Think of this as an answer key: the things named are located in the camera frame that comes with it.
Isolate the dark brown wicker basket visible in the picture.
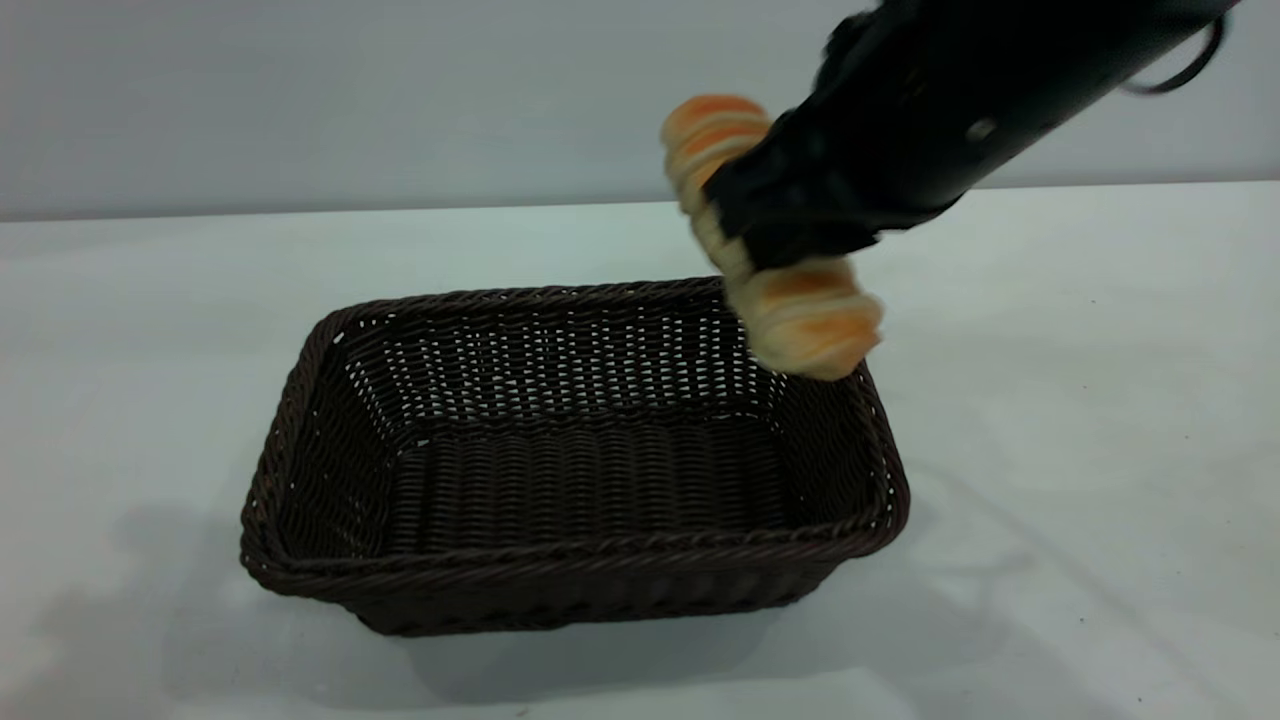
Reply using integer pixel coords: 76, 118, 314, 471
240, 277, 911, 638

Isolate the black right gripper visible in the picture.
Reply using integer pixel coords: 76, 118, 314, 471
705, 0, 1033, 272

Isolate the ridged orange bread roll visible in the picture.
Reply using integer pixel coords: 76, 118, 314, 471
660, 94, 885, 382

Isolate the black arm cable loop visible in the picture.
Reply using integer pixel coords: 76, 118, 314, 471
1120, 16, 1228, 97

